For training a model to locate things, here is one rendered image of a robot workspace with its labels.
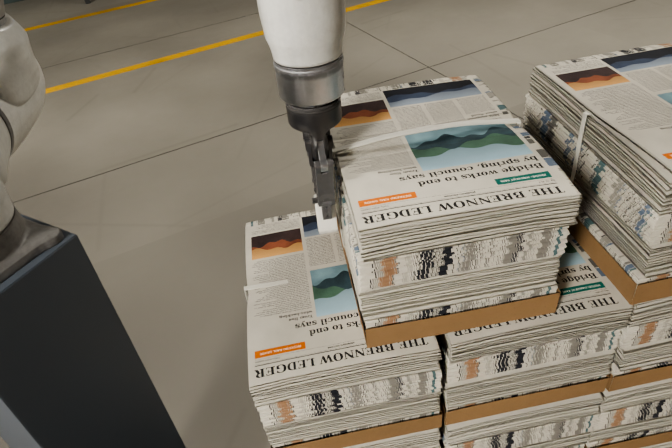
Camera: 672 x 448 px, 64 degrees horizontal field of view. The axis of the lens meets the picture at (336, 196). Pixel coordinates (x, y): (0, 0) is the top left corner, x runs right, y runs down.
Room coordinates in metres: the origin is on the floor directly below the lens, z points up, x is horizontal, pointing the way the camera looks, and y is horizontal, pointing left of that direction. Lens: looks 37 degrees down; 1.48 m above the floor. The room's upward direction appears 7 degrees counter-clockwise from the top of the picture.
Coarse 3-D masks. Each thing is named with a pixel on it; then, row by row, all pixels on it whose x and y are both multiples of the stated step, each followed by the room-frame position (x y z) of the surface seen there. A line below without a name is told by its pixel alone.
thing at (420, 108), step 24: (360, 96) 0.84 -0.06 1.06; (384, 96) 0.83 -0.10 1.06; (408, 96) 0.82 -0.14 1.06; (432, 96) 0.81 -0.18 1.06; (456, 96) 0.80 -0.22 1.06; (480, 96) 0.79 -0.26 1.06; (360, 120) 0.76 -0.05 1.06; (384, 120) 0.75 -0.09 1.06; (408, 120) 0.74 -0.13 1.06; (432, 120) 0.74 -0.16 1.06; (336, 168) 0.71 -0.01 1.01
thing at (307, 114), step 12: (288, 108) 0.65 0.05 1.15; (300, 108) 0.64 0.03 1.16; (312, 108) 0.63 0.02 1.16; (324, 108) 0.63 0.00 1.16; (336, 108) 0.64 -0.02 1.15; (288, 120) 0.66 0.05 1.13; (300, 120) 0.63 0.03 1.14; (312, 120) 0.63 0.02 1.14; (324, 120) 0.63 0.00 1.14; (336, 120) 0.64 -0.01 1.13; (312, 132) 0.63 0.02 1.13; (324, 132) 0.63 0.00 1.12; (312, 144) 0.63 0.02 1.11; (324, 144) 0.63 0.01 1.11
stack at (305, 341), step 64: (256, 256) 0.73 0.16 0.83; (320, 256) 0.71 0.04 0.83; (576, 256) 0.63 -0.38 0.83; (256, 320) 0.58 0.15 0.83; (320, 320) 0.56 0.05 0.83; (576, 320) 0.51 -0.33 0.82; (640, 320) 0.52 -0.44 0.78; (256, 384) 0.47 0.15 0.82; (320, 384) 0.48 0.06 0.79; (384, 384) 0.48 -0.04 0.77; (448, 384) 0.50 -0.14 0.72; (512, 384) 0.50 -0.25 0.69; (576, 384) 0.52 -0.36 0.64
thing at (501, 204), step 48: (480, 144) 0.65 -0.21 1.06; (528, 144) 0.63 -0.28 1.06; (384, 192) 0.56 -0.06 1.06; (432, 192) 0.55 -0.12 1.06; (480, 192) 0.54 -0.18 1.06; (528, 192) 0.53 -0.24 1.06; (576, 192) 0.52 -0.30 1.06; (384, 240) 0.50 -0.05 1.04; (432, 240) 0.50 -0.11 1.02; (480, 240) 0.51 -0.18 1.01; (528, 240) 0.52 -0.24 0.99; (384, 288) 0.50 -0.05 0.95; (432, 288) 0.51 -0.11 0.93; (480, 288) 0.51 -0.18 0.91; (528, 288) 0.52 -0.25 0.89
